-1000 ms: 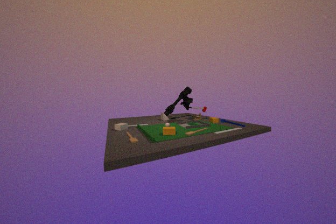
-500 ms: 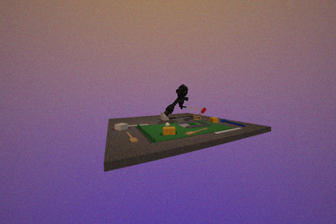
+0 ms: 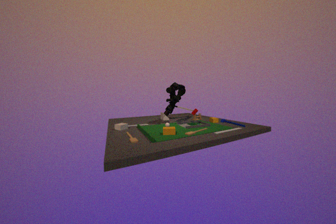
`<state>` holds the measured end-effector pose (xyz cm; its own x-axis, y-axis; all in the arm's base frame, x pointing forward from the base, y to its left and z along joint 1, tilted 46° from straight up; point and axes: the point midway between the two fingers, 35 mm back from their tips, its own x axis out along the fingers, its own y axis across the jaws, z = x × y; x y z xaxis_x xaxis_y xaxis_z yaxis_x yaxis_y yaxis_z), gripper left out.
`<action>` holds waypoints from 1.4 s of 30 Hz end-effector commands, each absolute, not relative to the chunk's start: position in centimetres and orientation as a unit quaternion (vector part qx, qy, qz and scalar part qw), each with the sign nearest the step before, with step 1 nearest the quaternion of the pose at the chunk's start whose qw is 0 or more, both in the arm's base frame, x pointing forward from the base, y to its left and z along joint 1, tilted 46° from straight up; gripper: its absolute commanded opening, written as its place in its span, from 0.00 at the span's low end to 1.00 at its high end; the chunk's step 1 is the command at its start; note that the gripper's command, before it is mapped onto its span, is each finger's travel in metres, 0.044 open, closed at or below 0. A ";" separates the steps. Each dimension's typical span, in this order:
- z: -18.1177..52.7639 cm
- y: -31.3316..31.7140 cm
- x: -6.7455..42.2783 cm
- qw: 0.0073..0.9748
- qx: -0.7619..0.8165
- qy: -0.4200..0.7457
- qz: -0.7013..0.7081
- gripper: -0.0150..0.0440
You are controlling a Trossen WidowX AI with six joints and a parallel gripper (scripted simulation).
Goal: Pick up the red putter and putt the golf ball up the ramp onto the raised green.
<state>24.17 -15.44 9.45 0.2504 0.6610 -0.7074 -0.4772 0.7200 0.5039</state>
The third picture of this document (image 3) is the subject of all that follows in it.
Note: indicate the green rectangular mat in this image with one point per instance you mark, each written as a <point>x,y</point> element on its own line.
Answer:
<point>156,131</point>

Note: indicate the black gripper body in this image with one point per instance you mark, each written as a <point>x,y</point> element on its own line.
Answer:
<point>171,98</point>

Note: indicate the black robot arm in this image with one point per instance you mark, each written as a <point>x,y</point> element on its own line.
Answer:
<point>172,90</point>

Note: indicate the orange rectangular block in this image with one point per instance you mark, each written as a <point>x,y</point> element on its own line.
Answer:
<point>169,131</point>
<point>213,120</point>

